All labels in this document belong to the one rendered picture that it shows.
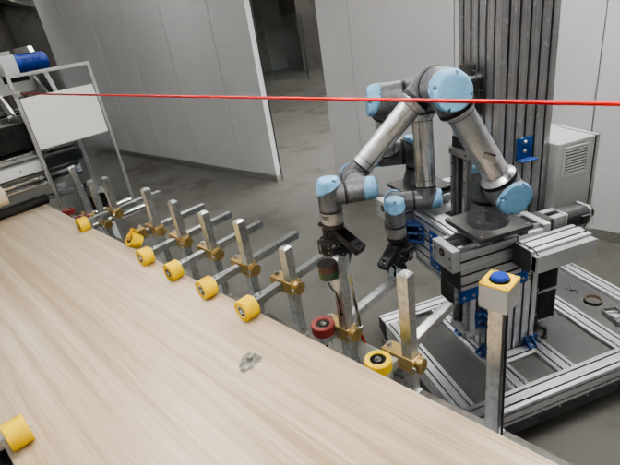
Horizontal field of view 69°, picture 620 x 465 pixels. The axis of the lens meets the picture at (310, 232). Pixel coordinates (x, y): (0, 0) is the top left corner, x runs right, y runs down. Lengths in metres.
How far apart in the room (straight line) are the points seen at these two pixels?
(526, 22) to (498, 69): 0.17
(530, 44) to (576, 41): 1.76
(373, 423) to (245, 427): 0.33
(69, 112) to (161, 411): 2.54
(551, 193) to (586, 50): 1.70
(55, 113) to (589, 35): 3.51
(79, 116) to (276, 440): 2.83
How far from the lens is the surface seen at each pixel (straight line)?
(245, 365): 1.45
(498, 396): 1.34
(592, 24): 3.64
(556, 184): 2.11
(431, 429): 1.22
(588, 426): 2.54
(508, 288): 1.11
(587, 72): 3.68
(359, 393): 1.30
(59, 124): 3.56
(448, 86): 1.40
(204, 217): 1.97
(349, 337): 1.56
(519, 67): 1.90
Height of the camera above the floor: 1.83
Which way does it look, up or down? 26 degrees down
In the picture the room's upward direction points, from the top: 9 degrees counter-clockwise
